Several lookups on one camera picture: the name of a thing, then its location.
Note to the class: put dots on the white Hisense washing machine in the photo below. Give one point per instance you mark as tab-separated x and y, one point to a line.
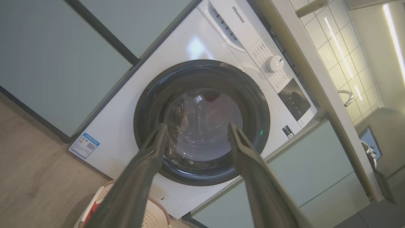
120	133

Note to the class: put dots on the black washing machine display panel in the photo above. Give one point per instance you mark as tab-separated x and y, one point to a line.
294	99

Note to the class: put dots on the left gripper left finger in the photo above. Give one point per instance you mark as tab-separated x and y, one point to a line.
133	190

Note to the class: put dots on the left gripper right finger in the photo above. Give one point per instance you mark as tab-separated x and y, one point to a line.
265	196

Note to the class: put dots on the white perforated laundry basket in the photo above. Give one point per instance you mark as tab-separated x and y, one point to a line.
155	217

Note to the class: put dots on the white washing machine dial knob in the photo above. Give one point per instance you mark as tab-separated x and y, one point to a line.
274	64

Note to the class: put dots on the blue energy label sticker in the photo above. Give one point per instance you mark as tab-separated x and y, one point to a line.
84	145

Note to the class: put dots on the grey metal faucet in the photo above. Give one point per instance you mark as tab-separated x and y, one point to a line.
350	98

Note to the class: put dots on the round white filter cover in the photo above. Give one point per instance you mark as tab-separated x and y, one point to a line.
172	204

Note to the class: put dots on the dark wall screen panel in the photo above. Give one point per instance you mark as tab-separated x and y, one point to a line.
370	142

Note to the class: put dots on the red and white garment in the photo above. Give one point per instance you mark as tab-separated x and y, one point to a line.
93	210

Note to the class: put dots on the dark round washer door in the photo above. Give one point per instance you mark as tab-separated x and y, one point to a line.
202	76

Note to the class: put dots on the white detergent drawer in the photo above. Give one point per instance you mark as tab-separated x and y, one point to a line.
221	22

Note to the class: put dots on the dark grey label sticker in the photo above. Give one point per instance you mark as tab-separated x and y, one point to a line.
288	131

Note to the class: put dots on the LED light strip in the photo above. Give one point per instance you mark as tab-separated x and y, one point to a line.
394	38

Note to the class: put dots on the beige countertop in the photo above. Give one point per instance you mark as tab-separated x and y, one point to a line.
305	63

